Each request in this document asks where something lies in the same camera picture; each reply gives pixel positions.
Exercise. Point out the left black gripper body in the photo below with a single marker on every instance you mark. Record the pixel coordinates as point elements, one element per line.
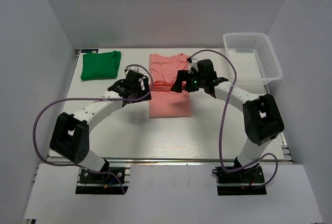
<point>142,94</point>

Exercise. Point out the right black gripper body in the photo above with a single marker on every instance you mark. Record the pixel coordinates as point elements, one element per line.
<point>195,82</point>

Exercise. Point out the pink t-shirt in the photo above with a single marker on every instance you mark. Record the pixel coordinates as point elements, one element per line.
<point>165,103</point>

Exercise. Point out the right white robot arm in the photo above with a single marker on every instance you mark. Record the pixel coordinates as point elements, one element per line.
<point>262,119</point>

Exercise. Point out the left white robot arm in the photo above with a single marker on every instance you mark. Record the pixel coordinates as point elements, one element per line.
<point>71,133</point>

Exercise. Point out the folded green t-shirt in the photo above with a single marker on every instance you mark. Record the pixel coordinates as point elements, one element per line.
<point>100,66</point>

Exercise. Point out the white plastic basket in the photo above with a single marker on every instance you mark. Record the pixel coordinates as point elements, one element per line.
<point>252,56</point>

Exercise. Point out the blue label sticker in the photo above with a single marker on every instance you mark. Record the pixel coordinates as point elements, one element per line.
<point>89,50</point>

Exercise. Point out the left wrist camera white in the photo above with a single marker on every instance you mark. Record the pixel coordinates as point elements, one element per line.
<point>131,68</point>

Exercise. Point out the aluminium table edge rail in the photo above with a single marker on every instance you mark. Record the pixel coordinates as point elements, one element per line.
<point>227,162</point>

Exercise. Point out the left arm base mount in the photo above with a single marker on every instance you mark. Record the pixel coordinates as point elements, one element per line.
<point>96,184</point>

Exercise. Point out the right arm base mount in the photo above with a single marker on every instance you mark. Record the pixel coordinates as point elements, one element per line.
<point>245,182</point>

